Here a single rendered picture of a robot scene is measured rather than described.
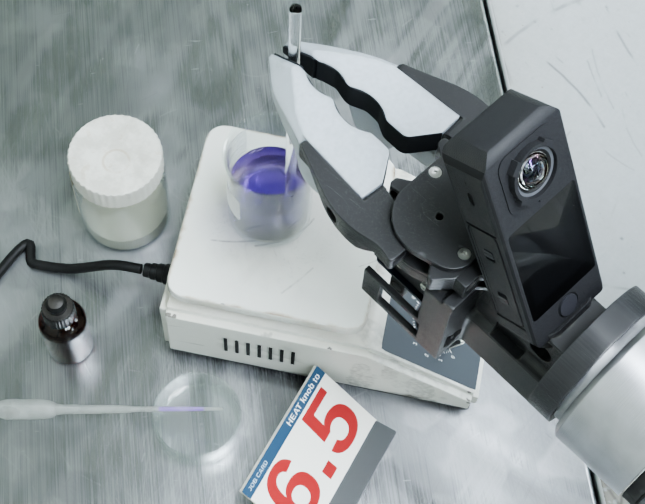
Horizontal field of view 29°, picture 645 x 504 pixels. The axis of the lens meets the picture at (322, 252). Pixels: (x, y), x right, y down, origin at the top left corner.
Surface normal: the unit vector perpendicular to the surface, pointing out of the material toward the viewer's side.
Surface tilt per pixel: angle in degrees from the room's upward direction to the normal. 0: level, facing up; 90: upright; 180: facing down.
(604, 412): 44
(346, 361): 90
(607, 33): 0
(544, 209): 61
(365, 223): 1
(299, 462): 40
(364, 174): 1
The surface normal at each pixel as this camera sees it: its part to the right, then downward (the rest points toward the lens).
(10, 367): 0.05, -0.44
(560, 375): -0.54, 0.20
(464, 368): 0.53, -0.28
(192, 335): -0.19, 0.88
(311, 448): 0.60, -0.04
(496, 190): 0.61, 0.39
